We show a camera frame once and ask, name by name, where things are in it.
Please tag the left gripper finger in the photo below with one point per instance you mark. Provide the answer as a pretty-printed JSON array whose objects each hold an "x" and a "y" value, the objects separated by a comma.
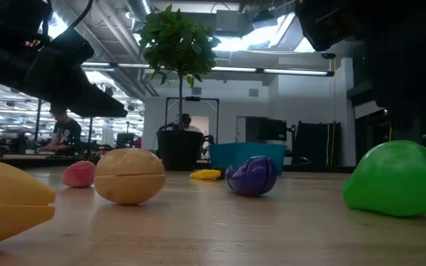
[{"x": 98, "y": 107}]

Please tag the small yellow toy pepper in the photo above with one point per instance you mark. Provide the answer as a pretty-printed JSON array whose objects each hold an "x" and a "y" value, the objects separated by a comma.
[{"x": 205, "y": 174}]

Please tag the blue plastic tupperware container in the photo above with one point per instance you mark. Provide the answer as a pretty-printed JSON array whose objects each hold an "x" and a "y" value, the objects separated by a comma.
[{"x": 231, "y": 153}]

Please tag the purple toy eggplant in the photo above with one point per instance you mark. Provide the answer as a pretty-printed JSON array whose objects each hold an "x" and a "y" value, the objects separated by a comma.
[{"x": 251, "y": 177}]

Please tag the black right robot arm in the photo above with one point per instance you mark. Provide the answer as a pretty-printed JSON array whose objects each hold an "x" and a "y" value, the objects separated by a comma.
[{"x": 401, "y": 55}]

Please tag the person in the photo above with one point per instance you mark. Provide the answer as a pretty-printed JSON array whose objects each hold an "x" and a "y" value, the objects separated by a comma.
[
  {"x": 67, "y": 131},
  {"x": 187, "y": 120}
]

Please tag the small black monitor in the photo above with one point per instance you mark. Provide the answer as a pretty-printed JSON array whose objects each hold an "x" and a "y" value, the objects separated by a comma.
[{"x": 125, "y": 140}]

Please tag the pink toy peach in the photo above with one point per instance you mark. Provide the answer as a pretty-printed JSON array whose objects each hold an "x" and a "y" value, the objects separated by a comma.
[{"x": 78, "y": 174}]

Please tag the tan toy potato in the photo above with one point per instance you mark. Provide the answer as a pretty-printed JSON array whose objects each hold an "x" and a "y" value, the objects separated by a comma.
[{"x": 129, "y": 177}]

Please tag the dark workbench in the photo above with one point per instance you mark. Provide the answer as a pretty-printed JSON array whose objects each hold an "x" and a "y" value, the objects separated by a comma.
[{"x": 20, "y": 161}]

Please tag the green plant in black pot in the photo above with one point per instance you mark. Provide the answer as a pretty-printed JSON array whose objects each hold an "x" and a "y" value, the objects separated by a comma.
[{"x": 179, "y": 149}]

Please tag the yellow toy banana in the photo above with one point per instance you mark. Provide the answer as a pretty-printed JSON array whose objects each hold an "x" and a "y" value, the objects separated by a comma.
[{"x": 9, "y": 199}]

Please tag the long ceiling light bar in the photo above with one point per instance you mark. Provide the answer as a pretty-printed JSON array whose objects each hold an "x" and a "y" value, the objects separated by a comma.
[{"x": 235, "y": 69}]

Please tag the large black screen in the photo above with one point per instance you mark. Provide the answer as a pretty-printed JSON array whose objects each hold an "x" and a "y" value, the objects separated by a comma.
[{"x": 268, "y": 129}]

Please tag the black upright panel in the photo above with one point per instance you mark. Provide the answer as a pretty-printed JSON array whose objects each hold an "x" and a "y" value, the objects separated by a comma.
[{"x": 316, "y": 144}]

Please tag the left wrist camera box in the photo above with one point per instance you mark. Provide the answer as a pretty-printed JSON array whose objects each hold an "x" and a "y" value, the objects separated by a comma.
[{"x": 72, "y": 51}]

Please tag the black rig frame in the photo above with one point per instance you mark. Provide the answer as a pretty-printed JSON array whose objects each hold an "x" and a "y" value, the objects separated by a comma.
[{"x": 192, "y": 99}]

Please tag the silver ventilation duct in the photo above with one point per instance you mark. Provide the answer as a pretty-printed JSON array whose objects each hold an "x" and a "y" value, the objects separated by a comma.
[{"x": 139, "y": 8}]

